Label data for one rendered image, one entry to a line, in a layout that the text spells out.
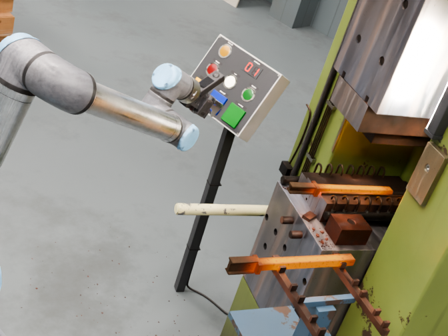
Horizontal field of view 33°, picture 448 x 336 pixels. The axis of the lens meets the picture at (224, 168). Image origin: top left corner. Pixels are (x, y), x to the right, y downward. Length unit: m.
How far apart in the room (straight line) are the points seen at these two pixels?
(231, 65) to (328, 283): 0.91
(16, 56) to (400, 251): 1.28
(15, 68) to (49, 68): 0.10
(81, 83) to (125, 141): 2.53
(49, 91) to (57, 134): 2.46
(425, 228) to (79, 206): 2.01
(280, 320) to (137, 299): 1.12
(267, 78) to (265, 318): 0.90
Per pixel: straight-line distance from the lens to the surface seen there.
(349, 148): 2.74
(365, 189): 2.62
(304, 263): 2.17
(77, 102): 1.91
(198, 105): 2.56
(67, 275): 3.40
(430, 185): 2.25
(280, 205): 2.63
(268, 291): 2.71
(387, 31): 2.28
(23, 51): 1.95
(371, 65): 2.32
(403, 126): 2.43
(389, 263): 2.44
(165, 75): 2.38
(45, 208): 3.76
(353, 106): 2.38
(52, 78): 1.89
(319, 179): 2.60
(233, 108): 2.78
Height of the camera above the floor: 2.24
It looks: 30 degrees down
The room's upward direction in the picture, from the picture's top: 18 degrees clockwise
